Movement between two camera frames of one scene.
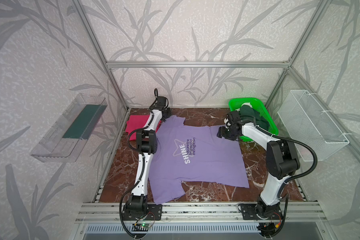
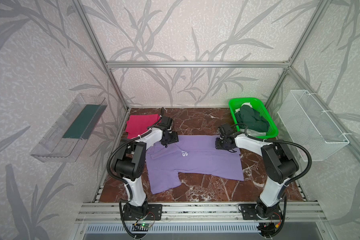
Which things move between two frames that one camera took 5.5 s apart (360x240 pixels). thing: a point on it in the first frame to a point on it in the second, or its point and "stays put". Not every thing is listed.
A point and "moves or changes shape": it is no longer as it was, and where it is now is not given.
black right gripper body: x=223 y=132 to x=221 y=143
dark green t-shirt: x=247 y=111 stays put
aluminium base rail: x=103 y=211 stays put
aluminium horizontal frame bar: x=198 y=64 stays put
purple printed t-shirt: x=194 y=154 moves or changes shape
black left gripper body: x=166 y=113 to x=169 y=139
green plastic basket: x=235 y=103 stays put
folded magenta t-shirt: x=136 y=121 stays put
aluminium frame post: x=320 y=12 stays put
